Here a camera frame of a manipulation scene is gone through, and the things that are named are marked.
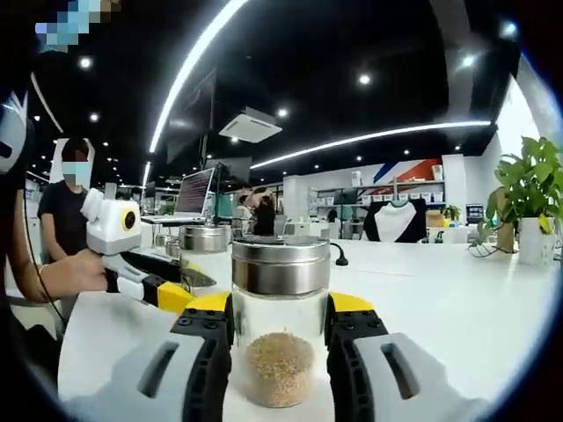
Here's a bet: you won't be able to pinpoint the long ceiling light strip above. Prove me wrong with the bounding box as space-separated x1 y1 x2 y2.
250 120 493 171
148 0 252 154

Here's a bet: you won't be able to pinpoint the ceiling air conditioner unit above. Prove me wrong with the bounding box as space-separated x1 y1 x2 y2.
218 106 283 144

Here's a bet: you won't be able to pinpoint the silver laptop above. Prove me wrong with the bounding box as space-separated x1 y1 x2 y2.
140 166 216 223

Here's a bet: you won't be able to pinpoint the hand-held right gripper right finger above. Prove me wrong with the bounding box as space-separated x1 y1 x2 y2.
325 290 489 422

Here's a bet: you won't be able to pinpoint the brown grain seasoning bottle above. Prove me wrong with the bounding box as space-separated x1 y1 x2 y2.
230 235 331 408

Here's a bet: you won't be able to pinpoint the round ceiling spotlights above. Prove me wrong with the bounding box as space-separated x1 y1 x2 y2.
78 19 515 162

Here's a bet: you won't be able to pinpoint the metal shelving unit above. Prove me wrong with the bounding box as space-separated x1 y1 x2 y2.
310 169 446 207

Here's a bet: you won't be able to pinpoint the tall white grain seasoning bottle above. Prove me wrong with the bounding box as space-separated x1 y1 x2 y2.
178 224 233 265

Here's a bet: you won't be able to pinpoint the person's dark printed shirt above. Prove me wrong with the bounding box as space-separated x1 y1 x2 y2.
0 52 61 397

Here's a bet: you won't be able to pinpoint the large potted green plant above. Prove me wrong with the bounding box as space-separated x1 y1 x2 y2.
466 135 563 267

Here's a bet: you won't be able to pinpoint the white standing desk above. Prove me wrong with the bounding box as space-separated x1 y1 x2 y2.
140 217 221 241

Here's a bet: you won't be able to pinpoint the shirt-covered office chair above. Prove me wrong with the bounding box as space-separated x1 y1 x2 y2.
362 197 428 244

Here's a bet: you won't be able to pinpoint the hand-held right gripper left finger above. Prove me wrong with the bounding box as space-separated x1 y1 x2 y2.
94 290 234 422

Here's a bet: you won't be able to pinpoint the row of white storage boxes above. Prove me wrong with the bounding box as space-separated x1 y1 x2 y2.
362 193 443 204

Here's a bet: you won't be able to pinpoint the person's left hand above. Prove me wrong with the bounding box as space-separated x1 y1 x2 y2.
65 250 109 304

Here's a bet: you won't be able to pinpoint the thick black table cable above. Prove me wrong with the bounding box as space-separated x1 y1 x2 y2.
329 241 350 267

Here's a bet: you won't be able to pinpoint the hanging black monitor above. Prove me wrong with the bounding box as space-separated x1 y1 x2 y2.
165 68 219 164

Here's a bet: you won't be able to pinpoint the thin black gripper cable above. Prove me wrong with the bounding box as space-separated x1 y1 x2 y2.
21 184 69 329

